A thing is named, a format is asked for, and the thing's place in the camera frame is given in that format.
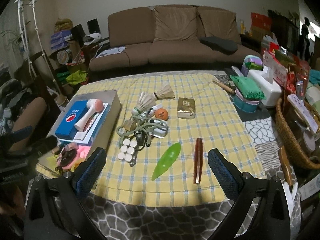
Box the green packet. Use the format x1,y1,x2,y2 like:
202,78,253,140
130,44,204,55
230,75,266,100

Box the teal bowl stack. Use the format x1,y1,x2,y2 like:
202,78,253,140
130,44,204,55
234,89,260,112

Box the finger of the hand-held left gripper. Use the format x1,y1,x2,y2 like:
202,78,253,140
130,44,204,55
7,135,58,159
0,125,33,144

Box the brown sofa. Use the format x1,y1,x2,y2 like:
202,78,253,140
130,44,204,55
89,5,262,73

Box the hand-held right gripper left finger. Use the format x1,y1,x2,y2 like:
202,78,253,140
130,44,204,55
24,147,108,240

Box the orange ball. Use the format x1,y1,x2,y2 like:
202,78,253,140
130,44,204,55
154,108,168,120

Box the red-brown narrow case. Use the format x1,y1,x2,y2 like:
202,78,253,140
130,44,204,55
193,138,202,185

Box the dark seat cushion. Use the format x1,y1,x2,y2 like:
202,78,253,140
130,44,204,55
200,36,237,55

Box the stack of blue boxes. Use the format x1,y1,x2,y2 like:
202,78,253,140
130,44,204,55
51,30,72,51

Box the cardboard box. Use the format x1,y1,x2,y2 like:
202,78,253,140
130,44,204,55
36,89,121,179

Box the cluster of white round caps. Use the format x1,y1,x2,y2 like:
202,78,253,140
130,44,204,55
118,139,138,162

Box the white coat stand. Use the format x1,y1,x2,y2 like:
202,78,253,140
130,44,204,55
14,0,63,98

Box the purple and green container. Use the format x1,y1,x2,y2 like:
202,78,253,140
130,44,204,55
241,55,262,77

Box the white tissue box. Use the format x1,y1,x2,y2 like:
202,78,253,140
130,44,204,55
247,66,282,108

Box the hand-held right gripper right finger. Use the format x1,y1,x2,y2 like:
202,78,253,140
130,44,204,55
207,148,293,240

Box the wooden rolling pin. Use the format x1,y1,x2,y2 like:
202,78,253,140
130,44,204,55
212,79,237,95

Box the blue box with round logo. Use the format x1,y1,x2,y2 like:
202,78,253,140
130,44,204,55
55,102,100,140

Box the green cord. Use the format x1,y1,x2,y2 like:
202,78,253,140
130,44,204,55
116,114,168,144

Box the white curved appliance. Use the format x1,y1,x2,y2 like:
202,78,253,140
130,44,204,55
83,33,102,46

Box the white feather shuttlecock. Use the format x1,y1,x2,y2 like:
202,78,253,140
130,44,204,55
132,92,157,114
154,84,175,100

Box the green pod-shaped toy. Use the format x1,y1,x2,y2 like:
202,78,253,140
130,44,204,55
151,142,181,181

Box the wicker basket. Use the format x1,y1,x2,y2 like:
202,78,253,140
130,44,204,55
275,97,320,170

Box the red and white packet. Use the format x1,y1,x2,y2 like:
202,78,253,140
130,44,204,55
262,49,288,88

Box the bright green bag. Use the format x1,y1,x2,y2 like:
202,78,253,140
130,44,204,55
65,69,88,86

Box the black speaker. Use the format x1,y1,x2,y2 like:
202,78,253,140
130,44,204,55
87,18,98,34
71,24,85,42

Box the white facial brush pink head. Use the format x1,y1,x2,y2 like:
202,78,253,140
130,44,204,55
74,99,104,132

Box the papers on sofa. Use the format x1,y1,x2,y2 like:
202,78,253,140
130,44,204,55
96,47,127,58

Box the gold tea packet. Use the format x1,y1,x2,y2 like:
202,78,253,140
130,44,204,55
177,97,196,119

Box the yellow checked tablecloth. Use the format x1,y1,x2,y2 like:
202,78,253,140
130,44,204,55
36,72,266,208

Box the pink soft item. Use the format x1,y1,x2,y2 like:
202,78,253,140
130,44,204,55
56,142,91,173

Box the stack of red boxes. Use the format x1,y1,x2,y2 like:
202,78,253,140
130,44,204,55
251,12,272,31

